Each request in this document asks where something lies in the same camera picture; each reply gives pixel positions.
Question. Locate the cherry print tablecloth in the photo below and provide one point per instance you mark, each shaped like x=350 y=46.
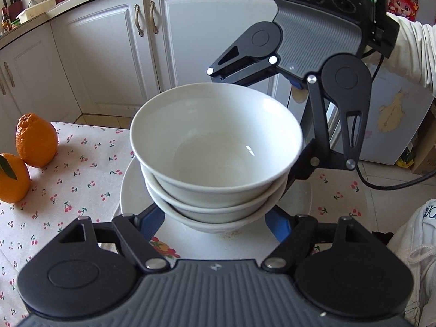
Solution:
x=85 y=184

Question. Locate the white bowl with pink flowers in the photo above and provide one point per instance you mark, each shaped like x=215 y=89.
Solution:
x=218 y=229
x=218 y=215
x=211 y=143

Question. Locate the dark sauce bottle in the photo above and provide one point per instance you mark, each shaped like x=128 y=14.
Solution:
x=5 y=22

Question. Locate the brown cardboard carton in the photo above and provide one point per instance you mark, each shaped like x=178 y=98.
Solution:
x=425 y=150

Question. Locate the knife block with knives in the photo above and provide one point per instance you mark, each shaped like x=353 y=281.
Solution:
x=15 y=5

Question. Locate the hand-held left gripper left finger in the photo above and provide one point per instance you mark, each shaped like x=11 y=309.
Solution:
x=153 y=223

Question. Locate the orange with green leaf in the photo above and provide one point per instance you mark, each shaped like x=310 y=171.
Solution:
x=13 y=184

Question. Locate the green bottle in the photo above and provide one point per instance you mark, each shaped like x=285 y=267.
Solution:
x=406 y=156

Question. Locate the white kitchen cabinets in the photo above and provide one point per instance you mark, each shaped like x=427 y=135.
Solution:
x=102 y=58

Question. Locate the white plastic tray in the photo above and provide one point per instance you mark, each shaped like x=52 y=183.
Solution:
x=35 y=13

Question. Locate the bumpy orange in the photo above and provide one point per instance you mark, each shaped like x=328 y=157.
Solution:
x=35 y=141

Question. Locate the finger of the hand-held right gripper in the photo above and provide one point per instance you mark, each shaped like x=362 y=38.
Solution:
x=238 y=75
x=303 y=170

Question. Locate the person's right forearm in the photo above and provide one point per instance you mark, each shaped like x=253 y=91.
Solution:
x=415 y=51

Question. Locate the red cartoon wall decoration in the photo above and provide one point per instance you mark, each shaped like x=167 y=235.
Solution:
x=404 y=1

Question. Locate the white refrigerator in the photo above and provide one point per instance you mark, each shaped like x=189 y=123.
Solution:
x=402 y=136

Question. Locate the person's white clothing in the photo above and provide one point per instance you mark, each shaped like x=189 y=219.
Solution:
x=414 y=279

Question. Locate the white plate with fruit print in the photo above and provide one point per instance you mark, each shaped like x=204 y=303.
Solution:
x=136 y=194

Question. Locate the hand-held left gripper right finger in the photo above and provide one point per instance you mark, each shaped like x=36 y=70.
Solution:
x=277 y=226

